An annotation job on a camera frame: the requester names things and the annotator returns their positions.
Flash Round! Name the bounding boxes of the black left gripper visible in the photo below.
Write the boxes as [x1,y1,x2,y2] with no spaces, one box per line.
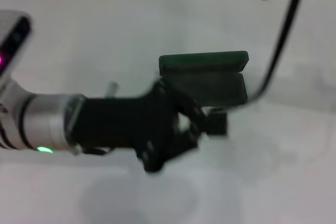
[78,79,209,174]

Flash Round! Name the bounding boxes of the green glasses case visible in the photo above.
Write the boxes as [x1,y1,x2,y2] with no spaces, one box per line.
[159,50,249,108]

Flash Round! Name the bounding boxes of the black thin-frame glasses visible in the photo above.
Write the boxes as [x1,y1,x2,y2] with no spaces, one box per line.
[245,0,314,106]

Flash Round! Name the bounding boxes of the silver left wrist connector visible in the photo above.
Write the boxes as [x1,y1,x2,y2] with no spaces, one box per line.
[106,82,119,99]

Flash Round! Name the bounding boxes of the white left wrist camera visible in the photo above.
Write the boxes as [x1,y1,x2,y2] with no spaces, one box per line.
[0,10,33,83]

